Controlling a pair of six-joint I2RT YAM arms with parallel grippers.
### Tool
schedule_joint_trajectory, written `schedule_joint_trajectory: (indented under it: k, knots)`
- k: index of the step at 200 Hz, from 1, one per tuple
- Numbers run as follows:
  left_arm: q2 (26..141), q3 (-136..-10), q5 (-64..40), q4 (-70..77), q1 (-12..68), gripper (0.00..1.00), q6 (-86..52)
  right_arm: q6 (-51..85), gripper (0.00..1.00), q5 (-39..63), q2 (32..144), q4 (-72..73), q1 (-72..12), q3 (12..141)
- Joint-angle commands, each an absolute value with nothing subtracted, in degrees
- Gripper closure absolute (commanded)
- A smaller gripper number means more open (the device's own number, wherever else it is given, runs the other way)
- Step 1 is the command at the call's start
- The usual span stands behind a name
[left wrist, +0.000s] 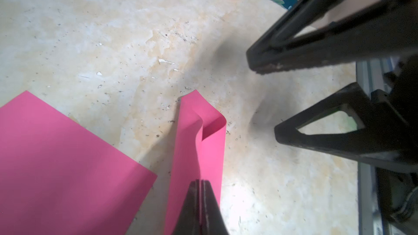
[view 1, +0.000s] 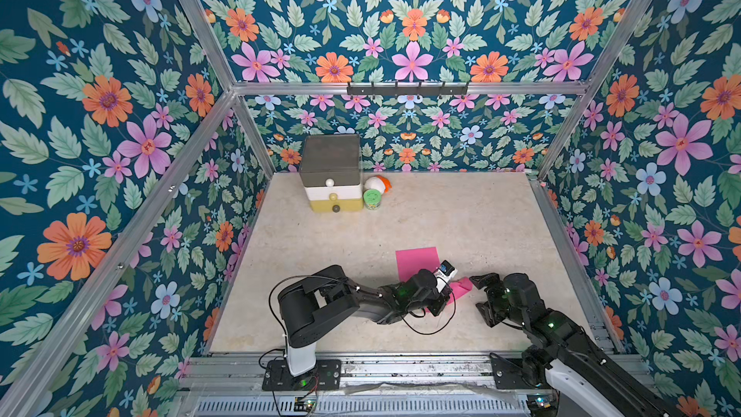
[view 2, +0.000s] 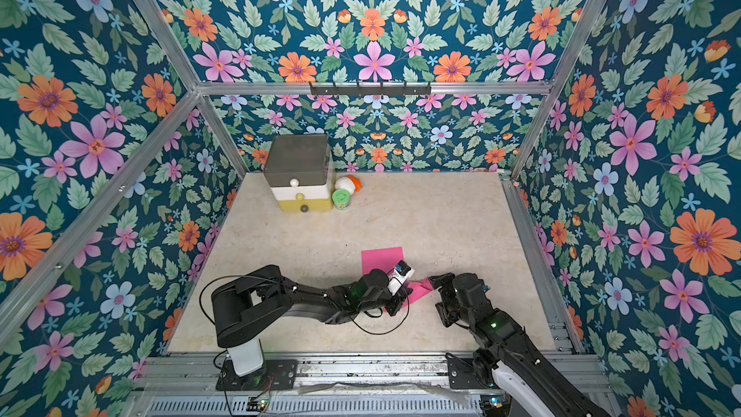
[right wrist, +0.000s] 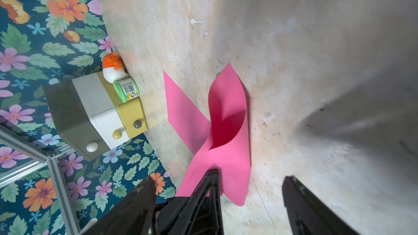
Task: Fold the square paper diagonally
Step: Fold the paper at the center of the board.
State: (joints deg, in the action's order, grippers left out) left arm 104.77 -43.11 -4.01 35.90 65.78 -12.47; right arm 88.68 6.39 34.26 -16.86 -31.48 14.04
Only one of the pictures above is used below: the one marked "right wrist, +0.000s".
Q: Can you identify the orange white plush toy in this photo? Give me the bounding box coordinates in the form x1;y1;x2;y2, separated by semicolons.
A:
102;53;129;84

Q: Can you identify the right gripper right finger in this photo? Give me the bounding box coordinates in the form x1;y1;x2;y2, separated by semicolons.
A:
282;176;357;235

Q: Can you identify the green lidded can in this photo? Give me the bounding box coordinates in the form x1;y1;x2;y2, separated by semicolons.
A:
113;77;140;103

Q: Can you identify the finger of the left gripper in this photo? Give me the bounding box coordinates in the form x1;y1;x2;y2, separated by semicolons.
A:
82;177;156;235

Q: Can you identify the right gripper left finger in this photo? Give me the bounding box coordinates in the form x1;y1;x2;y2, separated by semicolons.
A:
155;169;224;235

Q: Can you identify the pink square paper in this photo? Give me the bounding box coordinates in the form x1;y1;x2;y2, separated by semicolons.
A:
164;64;251;206

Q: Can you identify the small drawer cabinet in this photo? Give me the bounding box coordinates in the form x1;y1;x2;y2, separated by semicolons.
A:
44;72;148;161

